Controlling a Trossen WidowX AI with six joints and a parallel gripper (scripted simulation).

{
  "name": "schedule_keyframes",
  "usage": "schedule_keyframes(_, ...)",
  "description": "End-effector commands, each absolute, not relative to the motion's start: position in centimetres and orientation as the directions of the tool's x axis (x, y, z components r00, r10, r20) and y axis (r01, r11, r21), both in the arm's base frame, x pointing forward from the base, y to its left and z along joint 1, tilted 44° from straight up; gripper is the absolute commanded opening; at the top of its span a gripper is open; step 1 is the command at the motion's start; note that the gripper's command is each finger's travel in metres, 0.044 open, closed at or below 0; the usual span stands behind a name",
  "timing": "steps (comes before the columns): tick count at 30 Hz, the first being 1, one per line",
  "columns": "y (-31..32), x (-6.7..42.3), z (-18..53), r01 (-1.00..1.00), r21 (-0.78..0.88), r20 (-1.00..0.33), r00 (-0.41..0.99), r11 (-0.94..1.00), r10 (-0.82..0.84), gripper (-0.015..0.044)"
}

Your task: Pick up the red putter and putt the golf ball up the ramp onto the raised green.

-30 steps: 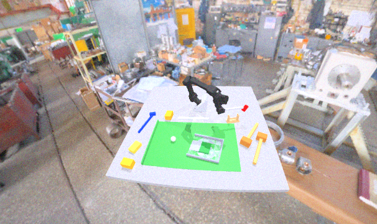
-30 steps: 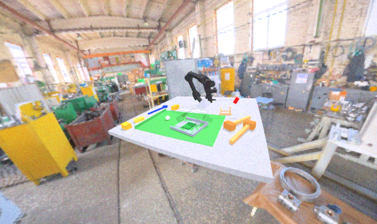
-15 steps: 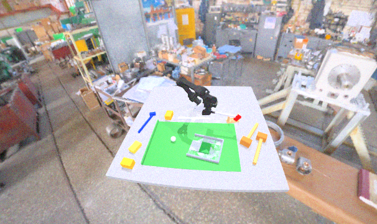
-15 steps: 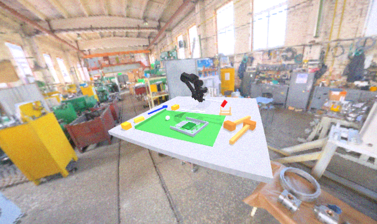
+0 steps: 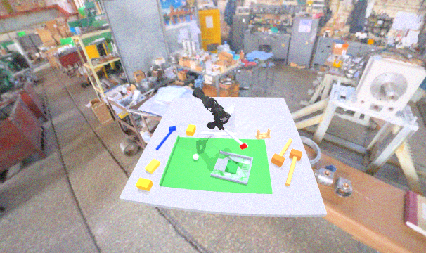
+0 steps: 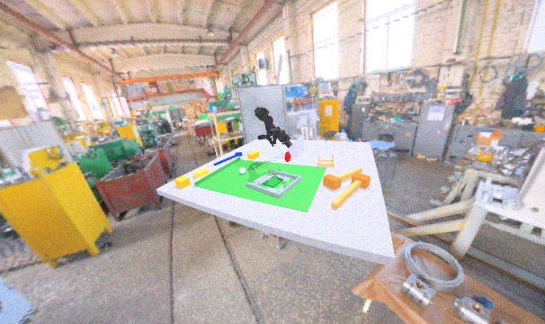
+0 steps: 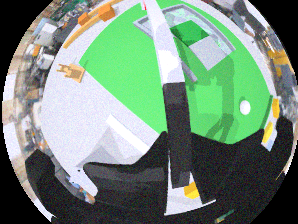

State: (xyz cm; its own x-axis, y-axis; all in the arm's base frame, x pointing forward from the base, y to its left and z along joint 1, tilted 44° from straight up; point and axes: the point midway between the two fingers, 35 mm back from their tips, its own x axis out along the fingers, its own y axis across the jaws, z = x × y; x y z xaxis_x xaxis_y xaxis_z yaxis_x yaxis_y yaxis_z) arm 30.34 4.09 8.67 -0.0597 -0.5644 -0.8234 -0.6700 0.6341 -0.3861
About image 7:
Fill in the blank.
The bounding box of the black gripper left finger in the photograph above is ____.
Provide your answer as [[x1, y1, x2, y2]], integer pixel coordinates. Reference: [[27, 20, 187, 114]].
[[82, 131, 169, 213]]

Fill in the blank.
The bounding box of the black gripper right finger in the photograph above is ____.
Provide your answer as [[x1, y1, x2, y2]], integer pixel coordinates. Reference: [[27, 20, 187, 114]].
[[190, 128, 265, 205]]

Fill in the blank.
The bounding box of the white golf ball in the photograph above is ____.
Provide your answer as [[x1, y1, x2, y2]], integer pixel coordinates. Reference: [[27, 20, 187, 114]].
[[239, 100, 250, 115]]

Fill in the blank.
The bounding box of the green putting mat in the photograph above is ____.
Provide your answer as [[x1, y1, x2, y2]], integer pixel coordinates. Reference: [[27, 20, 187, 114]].
[[78, 0, 270, 144]]

